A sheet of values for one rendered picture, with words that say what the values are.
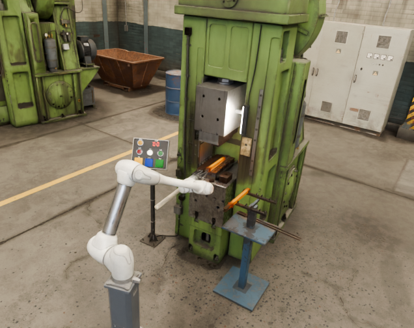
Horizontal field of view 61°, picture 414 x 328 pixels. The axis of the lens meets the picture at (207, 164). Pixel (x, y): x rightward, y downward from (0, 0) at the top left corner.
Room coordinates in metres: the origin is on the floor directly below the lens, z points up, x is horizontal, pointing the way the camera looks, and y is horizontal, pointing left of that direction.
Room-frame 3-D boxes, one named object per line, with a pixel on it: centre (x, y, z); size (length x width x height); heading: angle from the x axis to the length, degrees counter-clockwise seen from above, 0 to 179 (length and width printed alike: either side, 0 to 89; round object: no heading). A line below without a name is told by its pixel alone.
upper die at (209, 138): (3.08, -0.09, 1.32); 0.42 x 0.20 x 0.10; 153
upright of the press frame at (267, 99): (3.04, -0.50, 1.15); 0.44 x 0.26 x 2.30; 153
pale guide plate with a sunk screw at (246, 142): (2.87, -0.34, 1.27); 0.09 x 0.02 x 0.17; 63
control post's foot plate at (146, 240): (3.07, 0.54, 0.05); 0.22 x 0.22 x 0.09; 63
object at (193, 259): (2.85, 0.03, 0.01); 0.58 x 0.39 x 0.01; 63
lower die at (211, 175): (3.08, -0.09, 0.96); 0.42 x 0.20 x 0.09; 153
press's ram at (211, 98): (3.06, -0.13, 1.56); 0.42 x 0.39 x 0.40; 153
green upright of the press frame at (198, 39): (3.34, 0.10, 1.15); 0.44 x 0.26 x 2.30; 153
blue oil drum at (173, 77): (7.66, 0.75, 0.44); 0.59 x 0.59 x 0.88
